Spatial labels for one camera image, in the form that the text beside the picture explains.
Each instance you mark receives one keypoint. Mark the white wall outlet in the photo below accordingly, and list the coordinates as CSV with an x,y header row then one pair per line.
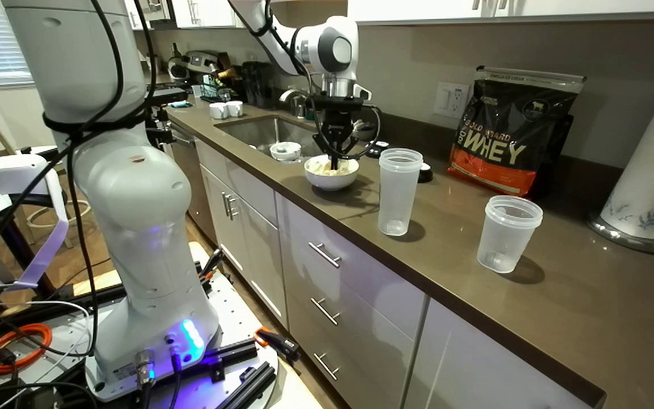
x,y
451,98

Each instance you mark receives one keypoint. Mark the steel drawer handle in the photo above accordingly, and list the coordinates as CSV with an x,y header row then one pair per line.
x,y
318,304
333,374
322,250

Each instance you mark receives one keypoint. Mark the tall clear shaker cup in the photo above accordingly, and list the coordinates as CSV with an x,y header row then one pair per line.
x,y
399,182

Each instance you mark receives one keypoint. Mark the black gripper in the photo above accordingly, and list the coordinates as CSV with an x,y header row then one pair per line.
x,y
338,123

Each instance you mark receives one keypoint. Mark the steel cabinet handle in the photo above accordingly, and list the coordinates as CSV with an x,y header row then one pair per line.
x,y
230,206

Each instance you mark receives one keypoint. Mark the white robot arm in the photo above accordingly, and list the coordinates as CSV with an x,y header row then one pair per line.
x,y
84,65

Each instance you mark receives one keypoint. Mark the chrome sink faucet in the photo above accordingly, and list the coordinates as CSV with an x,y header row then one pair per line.
x,y
297,101

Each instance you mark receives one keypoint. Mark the short clear plastic cup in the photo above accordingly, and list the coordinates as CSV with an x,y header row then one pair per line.
x,y
509,224

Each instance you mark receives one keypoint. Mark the black whey protein bag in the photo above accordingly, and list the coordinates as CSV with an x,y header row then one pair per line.
x,y
514,126

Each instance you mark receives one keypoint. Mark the white ceramic bowl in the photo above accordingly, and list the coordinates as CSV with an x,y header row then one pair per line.
x,y
330,178

